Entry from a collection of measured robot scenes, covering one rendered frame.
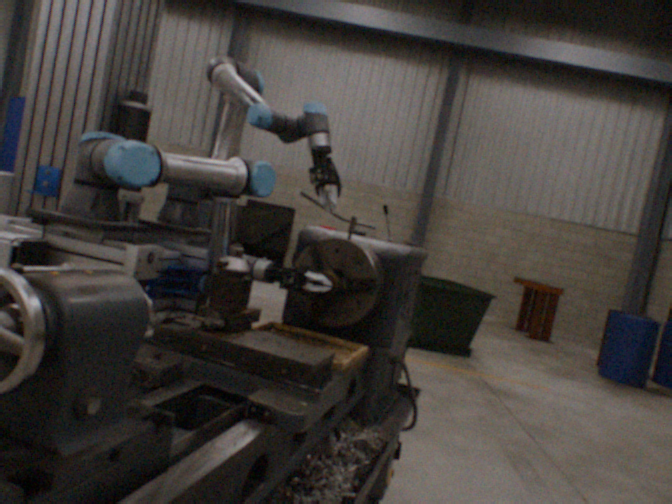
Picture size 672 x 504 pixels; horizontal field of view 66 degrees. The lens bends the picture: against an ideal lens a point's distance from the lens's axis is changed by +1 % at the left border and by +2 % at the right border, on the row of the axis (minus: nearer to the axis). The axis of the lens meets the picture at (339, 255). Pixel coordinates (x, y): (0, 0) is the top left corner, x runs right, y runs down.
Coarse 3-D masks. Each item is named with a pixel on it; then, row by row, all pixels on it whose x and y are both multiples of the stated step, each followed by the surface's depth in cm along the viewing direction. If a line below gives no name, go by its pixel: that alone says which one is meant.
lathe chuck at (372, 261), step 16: (320, 240) 181; (336, 240) 179; (352, 240) 181; (304, 256) 183; (336, 256) 179; (352, 256) 178; (368, 256) 176; (352, 272) 178; (368, 272) 176; (304, 304) 183; (336, 304) 179; (352, 304) 178; (368, 304) 176; (320, 320) 181; (336, 320) 179; (352, 320) 178
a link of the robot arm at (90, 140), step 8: (88, 136) 137; (96, 136) 137; (104, 136) 137; (112, 136) 139; (120, 136) 141; (80, 144) 139; (88, 144) 137; (96, 144) 135; (80, 152) 139; (88, 152) 136; (80, 160) 138; (88, 160) 135; (80, 168) 138; (88, 168) 137; (80, 176) 138; (88, 176) 138; (96, 176) 137; (112, 184) 141
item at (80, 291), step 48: (48, 288) 61; (96, 288) 66; (0, 336) 56; (48, 336) 60; (96, 336) 64; (144, 336) 74; (0, 384) 56; (48, 384) 62; (96, 384) 67; (0, 432) 65; (48, 432) 62; (96, 432) 68; (144, 432) 73; (0, 480) 55; (48, 480) 59; (96, 480) 65
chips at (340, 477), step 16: (336, 432) 186; (352, 432) 177; (368, 432) 188; (320, 448) 159; (336, 448) 155; (352, 448) 167; (368, 448) 167; (384, 448) 181; (304, 464) 156; (320, 464) 155; (336, 464) 153; (352, 464) 154; (368, 464) 161; (288, 480) 147; (304, 480) 148; (320, 480) 146; (336, 480) 143; (352, 480) 149; (272, 496) 137; (288, 496) 138; (304, 496) 140; (320, 496) 138; (336, 496) 141; (352, 496) 144
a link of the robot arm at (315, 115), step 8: (312, 104) 165; (320, 104) 166; (304, 112) 167; (312, 112) 165; (320, 112) 165; (304, 120) 167; (312, 120) 165; (320, 120) 165; (304, 128) 168; (312, 128) 165; (320, 128) 165; (328, 128) 167
